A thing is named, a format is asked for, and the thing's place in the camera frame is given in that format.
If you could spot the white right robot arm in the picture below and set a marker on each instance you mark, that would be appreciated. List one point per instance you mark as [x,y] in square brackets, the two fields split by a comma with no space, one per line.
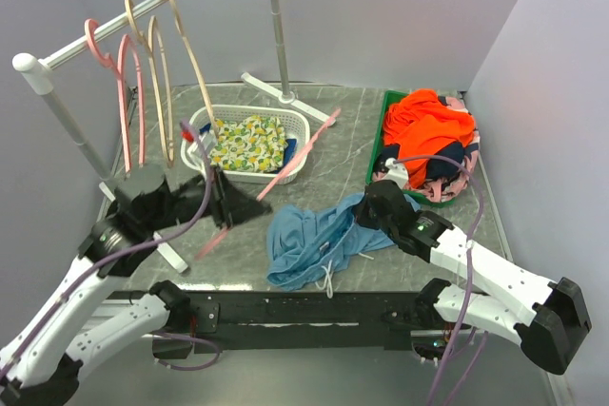
[547,319]

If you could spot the lemon print cloth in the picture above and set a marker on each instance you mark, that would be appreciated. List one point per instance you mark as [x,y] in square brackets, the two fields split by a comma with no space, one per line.
[247,144]

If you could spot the green plastic tray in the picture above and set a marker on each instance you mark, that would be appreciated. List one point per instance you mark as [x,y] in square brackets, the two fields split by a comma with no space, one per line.
[390,98]

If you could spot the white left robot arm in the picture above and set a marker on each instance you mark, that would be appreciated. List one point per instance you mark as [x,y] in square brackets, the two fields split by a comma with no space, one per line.
[47,361]

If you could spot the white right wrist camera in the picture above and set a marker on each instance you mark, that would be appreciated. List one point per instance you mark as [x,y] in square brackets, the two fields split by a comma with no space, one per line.
[396,172]

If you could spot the beige hanger right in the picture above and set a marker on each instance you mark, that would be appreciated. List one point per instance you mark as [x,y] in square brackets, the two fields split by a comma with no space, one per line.
[195,66]

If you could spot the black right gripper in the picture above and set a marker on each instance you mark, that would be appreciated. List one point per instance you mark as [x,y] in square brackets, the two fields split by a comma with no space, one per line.
[361,214]

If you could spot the white metal clothes rack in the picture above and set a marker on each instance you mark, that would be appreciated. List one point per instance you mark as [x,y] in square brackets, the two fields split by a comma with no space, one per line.
[37,72]

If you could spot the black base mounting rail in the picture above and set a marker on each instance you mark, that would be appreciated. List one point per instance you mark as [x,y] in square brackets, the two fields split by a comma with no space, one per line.
[300,320]

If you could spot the pink hanger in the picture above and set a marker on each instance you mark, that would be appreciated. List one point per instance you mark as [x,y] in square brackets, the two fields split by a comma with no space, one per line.
[118,68]
[297,159]

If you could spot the beige hanger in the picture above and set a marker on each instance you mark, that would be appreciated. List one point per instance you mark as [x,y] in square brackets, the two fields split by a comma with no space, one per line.
[195,66]
[154,48]

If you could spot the white plastic laundry basket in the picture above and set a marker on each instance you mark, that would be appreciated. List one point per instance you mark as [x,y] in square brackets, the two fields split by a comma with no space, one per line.
[255,143]

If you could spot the light blue shorts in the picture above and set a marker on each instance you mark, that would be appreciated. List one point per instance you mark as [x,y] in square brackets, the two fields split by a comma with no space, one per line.
[304,246]

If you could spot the orange garment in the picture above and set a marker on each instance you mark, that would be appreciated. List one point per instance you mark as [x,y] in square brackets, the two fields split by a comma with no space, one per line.
[428,135]

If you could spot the beige hanger left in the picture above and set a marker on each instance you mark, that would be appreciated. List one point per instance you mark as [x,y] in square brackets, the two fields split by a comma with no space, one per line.
[154,48]

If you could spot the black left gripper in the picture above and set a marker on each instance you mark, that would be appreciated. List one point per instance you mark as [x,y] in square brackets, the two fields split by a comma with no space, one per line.
[230,204]

